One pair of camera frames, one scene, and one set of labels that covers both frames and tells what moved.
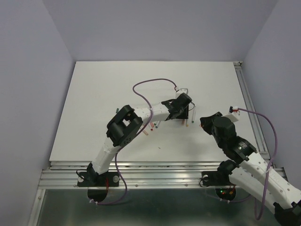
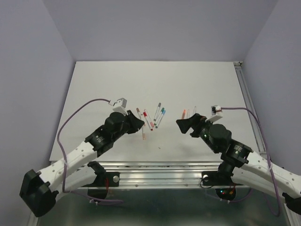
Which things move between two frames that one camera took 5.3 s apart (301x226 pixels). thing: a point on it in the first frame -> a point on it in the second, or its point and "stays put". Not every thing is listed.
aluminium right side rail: [250, 110] stays put
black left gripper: [185, 115] -> [136, 123]
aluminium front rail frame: [133, 175] stays put
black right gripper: [206, 121] -> [196, 121]
